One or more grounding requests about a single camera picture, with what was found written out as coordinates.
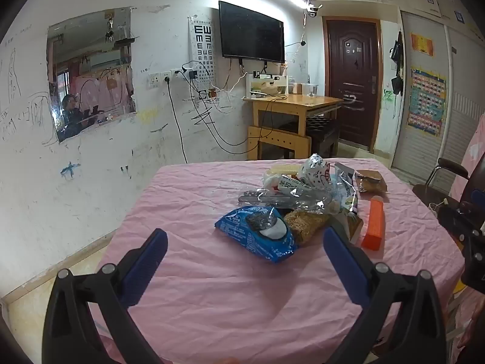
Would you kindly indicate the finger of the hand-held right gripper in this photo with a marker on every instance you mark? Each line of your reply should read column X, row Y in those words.
column 478, row 197

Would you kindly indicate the wooden desk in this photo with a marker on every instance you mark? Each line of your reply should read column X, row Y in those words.
column 299, row 100

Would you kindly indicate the wall mirror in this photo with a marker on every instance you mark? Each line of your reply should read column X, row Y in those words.
column 94, row 45

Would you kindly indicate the red wall charger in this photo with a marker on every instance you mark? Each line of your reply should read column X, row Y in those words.
column 212, row 93

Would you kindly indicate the colourful wall poster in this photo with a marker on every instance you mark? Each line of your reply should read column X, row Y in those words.
column 426, row 102

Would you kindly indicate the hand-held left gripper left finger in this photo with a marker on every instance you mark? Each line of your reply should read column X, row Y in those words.
column 146, row 265

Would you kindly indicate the orange cardboard box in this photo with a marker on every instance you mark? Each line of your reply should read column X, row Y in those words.
column 373, row 223

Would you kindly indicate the brown leather chair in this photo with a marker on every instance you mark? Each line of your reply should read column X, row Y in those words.
column 424, row 191

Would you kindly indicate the black wall television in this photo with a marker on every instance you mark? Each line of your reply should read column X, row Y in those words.
column 250, row 30

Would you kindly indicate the clear plastic wrapper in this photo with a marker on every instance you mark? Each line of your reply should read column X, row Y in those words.
column 288, row 201

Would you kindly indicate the silver foil bag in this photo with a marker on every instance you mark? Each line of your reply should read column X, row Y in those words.
column 346, row 185

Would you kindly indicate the white security camera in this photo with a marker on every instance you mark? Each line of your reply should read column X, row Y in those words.
column 312, row 12

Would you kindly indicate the blue snack packet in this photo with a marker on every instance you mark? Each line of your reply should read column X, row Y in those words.
column 242, row 231

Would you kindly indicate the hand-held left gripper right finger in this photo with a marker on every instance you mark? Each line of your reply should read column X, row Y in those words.
column 344, row 265

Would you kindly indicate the pink tablecloth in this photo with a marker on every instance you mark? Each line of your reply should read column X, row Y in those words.
column 212, row 292

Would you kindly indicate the brown granola packet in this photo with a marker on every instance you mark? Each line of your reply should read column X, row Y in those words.
column 303, row 225

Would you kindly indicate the black stool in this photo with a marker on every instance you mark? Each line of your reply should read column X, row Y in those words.
column 322, row 132

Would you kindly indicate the clear plastic container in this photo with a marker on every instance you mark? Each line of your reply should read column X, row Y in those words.
column 311, row 90

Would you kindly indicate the white wardrobe doors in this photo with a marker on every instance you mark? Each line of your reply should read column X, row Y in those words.
column 424, row 159

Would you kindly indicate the eye chart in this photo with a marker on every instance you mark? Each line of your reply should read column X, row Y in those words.
column 202, row 45

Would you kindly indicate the black power adapter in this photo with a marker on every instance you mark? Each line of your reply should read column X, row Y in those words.
column 193, row 75

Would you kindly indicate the white wall socket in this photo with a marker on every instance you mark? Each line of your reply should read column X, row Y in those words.
column 154, row 79

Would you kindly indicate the dark brown door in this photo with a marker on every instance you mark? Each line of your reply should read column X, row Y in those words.
column 352, row 83

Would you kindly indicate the white desk shelf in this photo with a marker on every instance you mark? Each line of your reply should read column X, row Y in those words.
column 265, row 83

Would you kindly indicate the black hanging bag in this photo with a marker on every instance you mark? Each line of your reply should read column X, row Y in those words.
column 396, row 51

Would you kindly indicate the pink bed cover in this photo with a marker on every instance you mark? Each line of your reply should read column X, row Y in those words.
column 477, row 140

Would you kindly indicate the white red printed bag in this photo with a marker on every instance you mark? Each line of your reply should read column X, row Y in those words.
column 314, row 170

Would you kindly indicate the orange wall notice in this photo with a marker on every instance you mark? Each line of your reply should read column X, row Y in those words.
column 422, row 44

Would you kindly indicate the brown snack packet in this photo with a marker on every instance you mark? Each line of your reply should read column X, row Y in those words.
column 369, row 182

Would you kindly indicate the white red label packet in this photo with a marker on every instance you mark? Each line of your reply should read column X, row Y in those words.
column 288, row 185

